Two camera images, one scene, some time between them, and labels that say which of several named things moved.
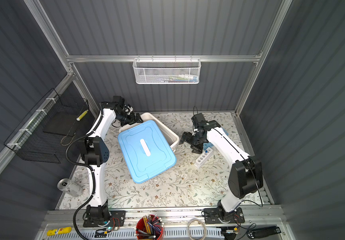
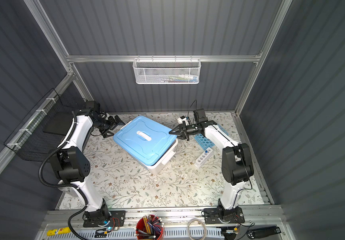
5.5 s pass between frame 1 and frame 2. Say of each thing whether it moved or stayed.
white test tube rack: stayed
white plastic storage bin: moved
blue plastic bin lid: moved
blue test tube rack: stayed
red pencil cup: stayed
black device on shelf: stayed
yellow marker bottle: stayed
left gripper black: moved
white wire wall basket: stayed
